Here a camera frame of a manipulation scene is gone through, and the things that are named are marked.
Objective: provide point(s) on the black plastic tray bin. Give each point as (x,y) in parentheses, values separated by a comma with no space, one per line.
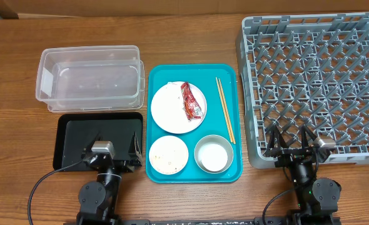
(76,131)

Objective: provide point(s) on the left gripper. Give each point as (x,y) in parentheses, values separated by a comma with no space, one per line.
(134,150)

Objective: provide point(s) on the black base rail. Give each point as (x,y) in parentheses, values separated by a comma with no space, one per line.
(255,221)

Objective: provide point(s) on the clear plastic storage bin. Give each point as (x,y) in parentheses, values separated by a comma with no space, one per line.
(91,78)

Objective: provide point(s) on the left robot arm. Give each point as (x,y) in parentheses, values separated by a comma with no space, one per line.
(98,198)

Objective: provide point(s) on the teal plastic serving tray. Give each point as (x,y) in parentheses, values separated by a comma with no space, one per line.
(203,76)

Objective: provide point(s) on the left wooden chopstick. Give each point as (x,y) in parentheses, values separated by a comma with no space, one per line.
(221,103)

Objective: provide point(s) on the red snack wrapper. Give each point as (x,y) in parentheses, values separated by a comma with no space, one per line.
(191,107)

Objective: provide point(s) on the large white plate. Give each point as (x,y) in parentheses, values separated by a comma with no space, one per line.
(168,110)

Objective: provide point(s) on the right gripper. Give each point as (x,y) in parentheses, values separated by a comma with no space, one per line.
(289,154)

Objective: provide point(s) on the right wooden chopstick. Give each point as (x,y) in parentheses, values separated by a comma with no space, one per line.
(225,108)

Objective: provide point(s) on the grey dishwasher rack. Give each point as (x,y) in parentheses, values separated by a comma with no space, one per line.
(308,70)

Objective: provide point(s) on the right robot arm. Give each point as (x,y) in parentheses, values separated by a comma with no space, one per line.
(317,197)

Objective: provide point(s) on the wooden chopstick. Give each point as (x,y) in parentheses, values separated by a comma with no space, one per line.
(221,103)
(225,108)

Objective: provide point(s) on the white paper cup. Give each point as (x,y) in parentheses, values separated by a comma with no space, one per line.
(213,157)

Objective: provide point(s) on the grey-white bowl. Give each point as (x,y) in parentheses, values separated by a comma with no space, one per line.
(214,139)

